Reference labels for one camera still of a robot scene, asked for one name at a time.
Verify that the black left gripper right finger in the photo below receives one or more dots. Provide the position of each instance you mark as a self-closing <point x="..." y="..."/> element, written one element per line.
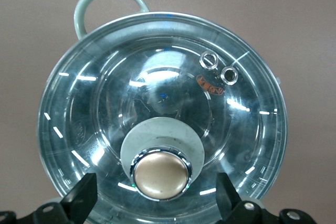
<point x="233" y="208"/>

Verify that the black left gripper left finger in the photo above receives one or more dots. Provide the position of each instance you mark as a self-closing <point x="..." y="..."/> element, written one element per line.
<point x="78" y="203"/>

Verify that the glass pot lid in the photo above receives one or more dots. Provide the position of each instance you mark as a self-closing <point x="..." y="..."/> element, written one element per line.
<point x="170" y="90"/>

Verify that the stainless steel pot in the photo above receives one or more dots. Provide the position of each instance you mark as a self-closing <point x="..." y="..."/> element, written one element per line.
<point x="78" y="11"/>

